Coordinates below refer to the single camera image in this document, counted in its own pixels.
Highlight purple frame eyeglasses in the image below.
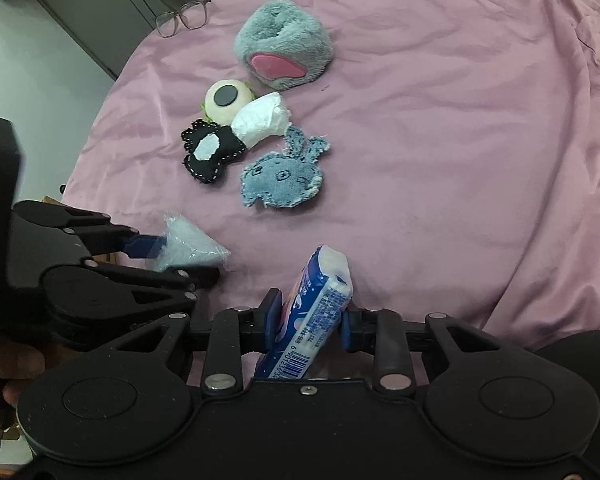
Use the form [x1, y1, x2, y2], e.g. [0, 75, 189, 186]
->
[155, 0, 211, 38]

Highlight blue denim fish plush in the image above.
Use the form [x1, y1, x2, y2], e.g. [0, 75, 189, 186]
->
[240, 126, 330, 208]

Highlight grey fluffy paw slipper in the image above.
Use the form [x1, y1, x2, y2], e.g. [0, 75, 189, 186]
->
[234, 0, 334, 92]

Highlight clear plastic pellet bag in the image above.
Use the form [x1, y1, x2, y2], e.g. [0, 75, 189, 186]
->
[147, 214, 230, 272]

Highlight left hand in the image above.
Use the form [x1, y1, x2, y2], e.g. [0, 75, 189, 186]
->
[0, 338, 46, 432]

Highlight black felt plush toy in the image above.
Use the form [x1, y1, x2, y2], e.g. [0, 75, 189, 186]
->
[181, 119, 247, 184]

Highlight white tissue ball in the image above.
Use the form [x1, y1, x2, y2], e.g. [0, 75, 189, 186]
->
[230, 92, 291, 150]

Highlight pink bed sheet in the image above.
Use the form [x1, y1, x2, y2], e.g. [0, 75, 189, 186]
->
[64, 0, 600, 348]

